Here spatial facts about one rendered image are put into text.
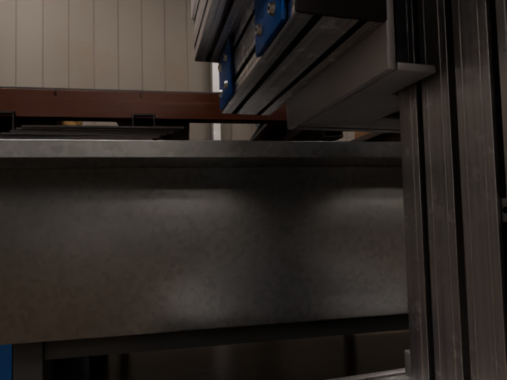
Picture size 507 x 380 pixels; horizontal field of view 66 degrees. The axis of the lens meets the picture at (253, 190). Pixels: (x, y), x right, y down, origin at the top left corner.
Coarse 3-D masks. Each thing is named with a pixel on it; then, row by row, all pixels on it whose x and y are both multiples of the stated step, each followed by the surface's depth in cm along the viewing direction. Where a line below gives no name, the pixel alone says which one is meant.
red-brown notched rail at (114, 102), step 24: (0, 96) 82; (24, 96) 83; (48, 96) 84; (72, 96) 85; (96, 96) 86; (120, 96) 86; (144, 96) 87; (168, 96) 88; (192, 96) 89; (216, 96) 90; (24, 120) 86; (48, 120) 87; (72, 120) 87; (96, 120) 88; (120, 120) 88; (144, 120) 89; (168, 120) 90; (192, 120) 90; (216, 120) 91; (240, 120) 91; (264, 120) 92
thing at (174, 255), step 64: (0, 192) 78; (64, 192) 80; (128, 192) 82; (192, 192) 84; (256, 192) 86; (320, 192) 89; (384, 192) 92; (0, 256) 77; (64, 256) 79; (128, 256) 81; (192, 256) 83; (256, 256) 86; (320, 256) 88; (384, 256) 91; (0, 320) 76; (64, 320) 78; (128, 320) 80; (192, 320) 83; (256, 320) 85
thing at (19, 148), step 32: (0, 160) 81; (32, 160) 82; (64, 160) 84; (96, 160) 85; (128, 160) 86; (160, 160) 87; (192, 160) 88; (224, 160) 89; (256, 160) 91; (288, 160) 92; (320, 160) 93; (352, 160) 95; (384, 160) 96
